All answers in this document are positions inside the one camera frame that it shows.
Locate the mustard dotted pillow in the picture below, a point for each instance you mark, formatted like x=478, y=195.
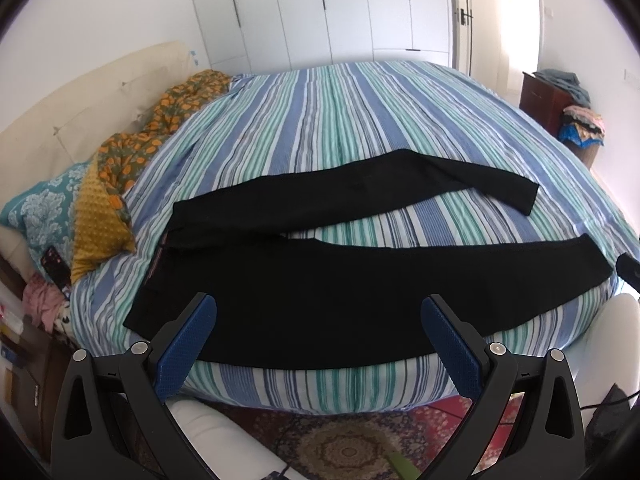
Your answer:
x=102, y=223

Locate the teal patterned pillow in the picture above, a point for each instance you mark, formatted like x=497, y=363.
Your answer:
x=45, y=214

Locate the black pants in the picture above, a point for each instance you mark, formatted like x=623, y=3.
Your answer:
x=286, y=301

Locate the white door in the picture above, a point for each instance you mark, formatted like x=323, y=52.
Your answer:
x=462, y=35

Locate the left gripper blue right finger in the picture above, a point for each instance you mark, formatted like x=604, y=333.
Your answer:
x=546, y=440

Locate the brown wooden nightstand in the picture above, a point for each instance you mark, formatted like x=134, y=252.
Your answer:
x=33, y=365

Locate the dark wooden dresser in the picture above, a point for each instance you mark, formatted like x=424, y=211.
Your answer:
x=544, y=103

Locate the white wardrobe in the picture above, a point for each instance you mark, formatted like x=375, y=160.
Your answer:
x=268, y=36

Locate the grey clothes on dresser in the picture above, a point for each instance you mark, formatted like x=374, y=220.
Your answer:
x=566, y=81

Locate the beige padded headboard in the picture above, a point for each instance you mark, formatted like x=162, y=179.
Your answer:
x=69, y=125

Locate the laundry basket with clothes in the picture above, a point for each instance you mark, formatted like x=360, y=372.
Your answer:
x=582, y=131

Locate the smartphone on bed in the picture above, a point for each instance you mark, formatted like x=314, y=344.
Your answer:
x=57, y=270

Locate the orange floral blanket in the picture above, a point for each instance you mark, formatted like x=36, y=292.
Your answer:
x=123, y=156

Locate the pink cloth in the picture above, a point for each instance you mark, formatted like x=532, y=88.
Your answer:
x=43, y=302

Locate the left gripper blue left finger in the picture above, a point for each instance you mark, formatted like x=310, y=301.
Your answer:
x=112, y=421

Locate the striped blue green bedsheet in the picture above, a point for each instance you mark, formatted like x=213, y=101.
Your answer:
x=328, y=116

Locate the white bed frame base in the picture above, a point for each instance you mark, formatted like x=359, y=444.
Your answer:
x=228, y=450

